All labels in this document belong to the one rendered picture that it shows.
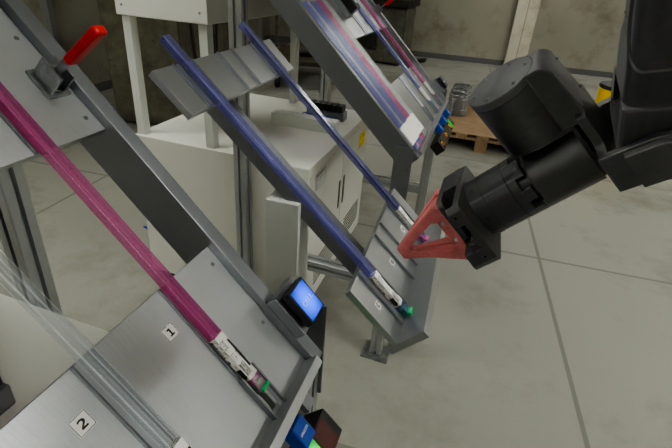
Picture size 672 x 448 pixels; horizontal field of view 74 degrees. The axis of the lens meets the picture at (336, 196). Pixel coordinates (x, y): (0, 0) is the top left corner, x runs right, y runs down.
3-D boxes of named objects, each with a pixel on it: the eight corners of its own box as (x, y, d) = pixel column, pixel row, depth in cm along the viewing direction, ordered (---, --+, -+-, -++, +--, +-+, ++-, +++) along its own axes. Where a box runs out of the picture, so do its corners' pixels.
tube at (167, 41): (404, 311, 66) (412, 307, 65) (403, 318, 65) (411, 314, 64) (165, 40, 59) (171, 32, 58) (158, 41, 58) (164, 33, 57)
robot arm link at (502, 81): (708, 168, 30) (683, 103, 36) (628, 39, 27) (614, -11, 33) (540, 224, 38) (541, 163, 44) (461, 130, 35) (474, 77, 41)
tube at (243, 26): (422, 240, 84) (426, 237, 84) (421, 243, 83) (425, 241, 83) (241, 25, 77) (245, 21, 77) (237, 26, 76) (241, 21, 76)
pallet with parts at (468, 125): (439, 110, 437) (444, 79, 424) (520, 121, 423) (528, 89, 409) (432, 146, 344) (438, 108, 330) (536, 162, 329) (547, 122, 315)
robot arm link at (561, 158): (628, 183, 36) (605, 149, 41) (584, 122, 34) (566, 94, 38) (547, 223, 39) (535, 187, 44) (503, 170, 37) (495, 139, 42)
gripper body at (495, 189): (439, 215, 39) (516, 171, 36) (450, 173, 48) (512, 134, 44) (482, 269, 40) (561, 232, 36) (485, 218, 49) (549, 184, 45)
